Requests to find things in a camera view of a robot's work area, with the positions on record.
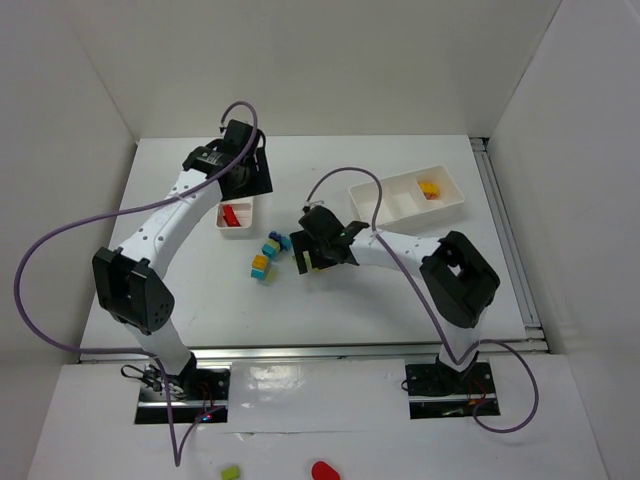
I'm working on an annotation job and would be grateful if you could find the lime rounded lego brick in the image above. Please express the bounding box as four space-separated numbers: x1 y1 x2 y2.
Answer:
303 251 313 271

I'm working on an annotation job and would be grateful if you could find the red lego brick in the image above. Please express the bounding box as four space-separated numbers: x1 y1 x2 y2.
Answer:
222 204 241 228

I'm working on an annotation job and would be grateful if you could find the yellow butterfly lego brick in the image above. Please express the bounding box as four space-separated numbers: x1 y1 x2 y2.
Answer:
418 182 441 201

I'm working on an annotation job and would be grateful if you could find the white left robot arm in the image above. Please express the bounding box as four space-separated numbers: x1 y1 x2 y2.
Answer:
92 120 273 390

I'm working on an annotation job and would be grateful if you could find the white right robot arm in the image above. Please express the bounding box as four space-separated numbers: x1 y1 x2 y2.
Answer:
290 206 500 394

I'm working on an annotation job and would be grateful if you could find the long teal lego brick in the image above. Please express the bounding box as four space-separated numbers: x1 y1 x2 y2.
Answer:
268 231 292 251

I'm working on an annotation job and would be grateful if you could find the purple lego brick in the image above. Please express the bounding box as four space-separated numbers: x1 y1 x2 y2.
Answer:
276 237 292 251

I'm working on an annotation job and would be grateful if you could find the teal and lime lego stack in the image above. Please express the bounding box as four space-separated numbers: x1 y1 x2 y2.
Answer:
262 239 281 260

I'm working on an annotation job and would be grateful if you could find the white left sorting tray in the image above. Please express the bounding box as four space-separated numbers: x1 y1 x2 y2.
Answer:
216 197 254 240

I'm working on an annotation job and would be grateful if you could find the white sorting tray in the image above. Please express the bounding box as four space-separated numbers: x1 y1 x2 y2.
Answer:
375 165 465 233
216 197 254 240

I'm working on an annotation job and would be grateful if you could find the teal lime yellow lego cluster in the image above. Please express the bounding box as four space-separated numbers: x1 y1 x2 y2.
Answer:
250 254 277 283

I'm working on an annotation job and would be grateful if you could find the white right sorting tray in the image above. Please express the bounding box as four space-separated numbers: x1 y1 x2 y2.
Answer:
375 165 465 233

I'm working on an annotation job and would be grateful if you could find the red piece on front ledge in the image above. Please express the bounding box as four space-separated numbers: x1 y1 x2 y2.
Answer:
311 461 341 480

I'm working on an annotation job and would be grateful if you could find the lime lego on front ledge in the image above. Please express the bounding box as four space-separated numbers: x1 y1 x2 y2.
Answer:
220 465 241 480

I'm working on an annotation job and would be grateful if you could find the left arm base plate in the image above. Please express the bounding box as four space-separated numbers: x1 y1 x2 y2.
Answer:
120 364 231 425

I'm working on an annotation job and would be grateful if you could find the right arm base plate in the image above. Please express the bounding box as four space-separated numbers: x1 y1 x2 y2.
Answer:
400 362 500 420

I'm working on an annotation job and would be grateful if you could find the aluminium side rail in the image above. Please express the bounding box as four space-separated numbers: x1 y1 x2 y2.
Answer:
470 138 546 343

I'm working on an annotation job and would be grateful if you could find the aluminium front rail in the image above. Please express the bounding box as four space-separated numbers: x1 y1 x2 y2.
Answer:
79 338 550 363

